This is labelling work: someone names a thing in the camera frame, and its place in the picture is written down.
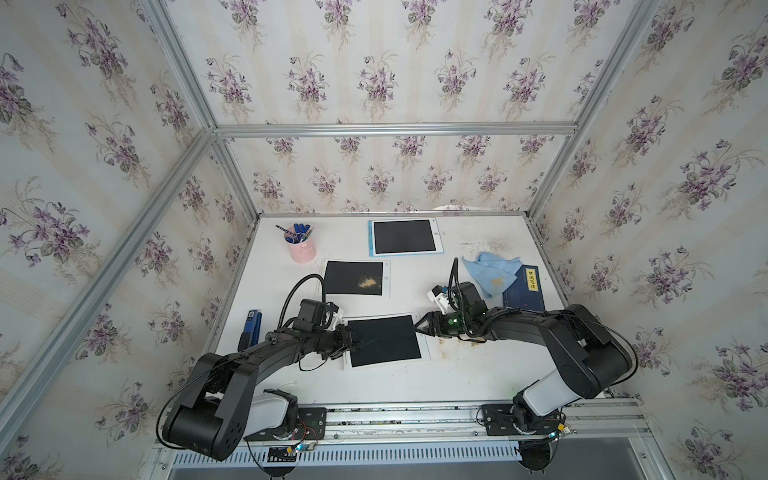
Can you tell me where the dark blue book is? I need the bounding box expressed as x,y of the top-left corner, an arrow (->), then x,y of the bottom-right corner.
502,265 -> 545,312

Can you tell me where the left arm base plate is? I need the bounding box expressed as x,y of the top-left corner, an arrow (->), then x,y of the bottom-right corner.
244,407 -> 328,443

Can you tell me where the white framed tablet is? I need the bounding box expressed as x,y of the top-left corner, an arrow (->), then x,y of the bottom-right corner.
343,312 -> 432,370
323,260 -> 391,298

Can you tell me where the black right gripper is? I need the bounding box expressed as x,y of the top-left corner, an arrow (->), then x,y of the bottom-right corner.
412,312 -> 472,339

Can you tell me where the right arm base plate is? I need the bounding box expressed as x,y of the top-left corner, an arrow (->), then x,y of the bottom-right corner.
475,403 -> 566,436

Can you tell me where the blue framed drawing tablet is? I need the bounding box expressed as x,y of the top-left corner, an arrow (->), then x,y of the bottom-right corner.
368,218 -> 444,257

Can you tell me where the pink pen cup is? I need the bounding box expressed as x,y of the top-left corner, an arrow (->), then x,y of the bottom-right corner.
284,233 -> 317,264

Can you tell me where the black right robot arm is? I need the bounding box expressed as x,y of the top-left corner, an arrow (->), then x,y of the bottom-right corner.
414,304 -> 638,437

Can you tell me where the light blue microfiber cloth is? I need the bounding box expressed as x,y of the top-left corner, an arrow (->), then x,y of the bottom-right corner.
462,252 -> 522,298

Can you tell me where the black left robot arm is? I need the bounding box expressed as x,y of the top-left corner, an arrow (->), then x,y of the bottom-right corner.
156,325 -> 362,461

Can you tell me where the small green circuit board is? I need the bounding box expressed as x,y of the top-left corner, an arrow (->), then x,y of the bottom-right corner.
266,441 -> 318,463

